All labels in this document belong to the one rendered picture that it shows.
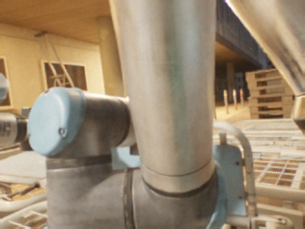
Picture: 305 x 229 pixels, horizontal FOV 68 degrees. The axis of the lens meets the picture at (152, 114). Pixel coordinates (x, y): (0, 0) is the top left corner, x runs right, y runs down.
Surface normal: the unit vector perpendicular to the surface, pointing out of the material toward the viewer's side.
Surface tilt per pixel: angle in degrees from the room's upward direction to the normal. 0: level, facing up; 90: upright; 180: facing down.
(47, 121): 75
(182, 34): 116
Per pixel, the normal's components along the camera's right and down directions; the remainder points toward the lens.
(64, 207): -0.21, -0.11
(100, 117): 0.85, -0.14
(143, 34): -0.40, 0.52
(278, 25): -0.80, 0.44
